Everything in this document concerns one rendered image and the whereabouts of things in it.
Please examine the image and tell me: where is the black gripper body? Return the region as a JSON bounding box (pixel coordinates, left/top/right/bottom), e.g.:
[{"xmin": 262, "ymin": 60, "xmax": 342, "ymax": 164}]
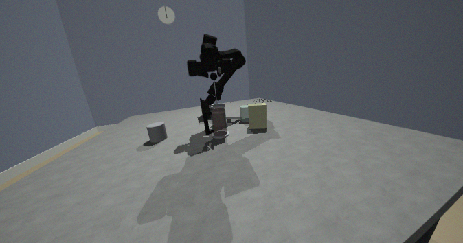
[{"xmin": 187, "ymin": 58, "xmax": 232, "ymax": 76}]

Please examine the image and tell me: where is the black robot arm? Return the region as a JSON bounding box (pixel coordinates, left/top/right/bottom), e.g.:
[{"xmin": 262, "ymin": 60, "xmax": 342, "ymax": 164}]
[{"xmin": 199, "ymin": 34, "xmax": 246, "ymax": 105}]

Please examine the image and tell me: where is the olive green rectangular block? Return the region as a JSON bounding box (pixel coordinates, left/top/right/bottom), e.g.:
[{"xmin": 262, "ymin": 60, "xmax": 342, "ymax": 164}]
[{"xmin": 248, "ymin": 103, "xmax": 267, "ymax": 129}]

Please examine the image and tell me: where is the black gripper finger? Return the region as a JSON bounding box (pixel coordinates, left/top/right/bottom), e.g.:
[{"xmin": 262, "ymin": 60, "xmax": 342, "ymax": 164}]
[
  {"xmin": 217, "ymin": 60, "xmax": 224, "ymax": 77},
  {"xmin": 196, "ymin": 62, "xmax": 209, "ymax": 78}
]

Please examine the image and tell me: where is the french press coffee maker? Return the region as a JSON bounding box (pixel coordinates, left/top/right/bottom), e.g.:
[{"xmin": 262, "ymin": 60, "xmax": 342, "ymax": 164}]
[{"xmin": 203, "ymin": 73, "xmax": 229, "ymax": 139}]

